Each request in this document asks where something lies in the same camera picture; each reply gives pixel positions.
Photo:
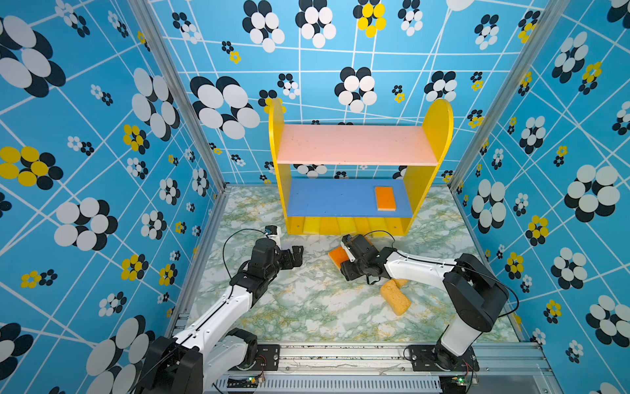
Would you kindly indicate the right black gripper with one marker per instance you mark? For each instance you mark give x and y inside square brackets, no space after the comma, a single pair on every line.
[347,272]

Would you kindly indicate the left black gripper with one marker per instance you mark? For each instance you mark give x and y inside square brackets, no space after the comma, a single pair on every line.
[298,257]

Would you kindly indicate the orange sponge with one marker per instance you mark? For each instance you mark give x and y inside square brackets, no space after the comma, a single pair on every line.
[338,256]
[385,199]

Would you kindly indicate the tan sponge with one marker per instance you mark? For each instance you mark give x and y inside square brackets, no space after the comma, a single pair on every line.
[395,298]
[401,282]

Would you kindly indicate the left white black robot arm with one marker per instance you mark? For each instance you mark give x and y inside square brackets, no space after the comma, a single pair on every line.
[194,359]

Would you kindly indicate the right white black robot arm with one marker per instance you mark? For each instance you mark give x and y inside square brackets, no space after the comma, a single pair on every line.
[477,296]

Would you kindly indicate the yellow shelf with coloured boards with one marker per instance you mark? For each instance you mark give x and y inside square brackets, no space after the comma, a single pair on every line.
[420,150]

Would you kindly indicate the tan sponge front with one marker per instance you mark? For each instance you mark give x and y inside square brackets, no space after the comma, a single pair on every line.
[395,298]

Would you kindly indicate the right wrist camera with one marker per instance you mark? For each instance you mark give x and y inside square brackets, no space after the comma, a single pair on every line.
[345,242]

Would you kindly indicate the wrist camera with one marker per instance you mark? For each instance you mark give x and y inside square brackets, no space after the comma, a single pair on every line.
[345,242]
[274,233]

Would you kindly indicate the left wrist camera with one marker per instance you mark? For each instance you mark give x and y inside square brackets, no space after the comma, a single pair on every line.
[274,233]

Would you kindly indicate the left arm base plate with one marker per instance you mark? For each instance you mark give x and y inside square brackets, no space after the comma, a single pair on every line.
[266,358]

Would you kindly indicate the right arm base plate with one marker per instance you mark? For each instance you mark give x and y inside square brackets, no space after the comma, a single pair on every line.
[429,358]

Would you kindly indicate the aluminium front rail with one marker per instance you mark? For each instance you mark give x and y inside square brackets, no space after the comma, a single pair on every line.
[338,367]

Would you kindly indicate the left aluminium corner post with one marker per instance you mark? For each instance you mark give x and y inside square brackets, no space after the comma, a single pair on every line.
[149,26]

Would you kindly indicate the aluminium corner post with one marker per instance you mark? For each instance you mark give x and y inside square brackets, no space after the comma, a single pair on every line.
[149,26]
[549,19]

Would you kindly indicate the right aluminium corner post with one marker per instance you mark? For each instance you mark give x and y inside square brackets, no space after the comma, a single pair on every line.
[549,19]

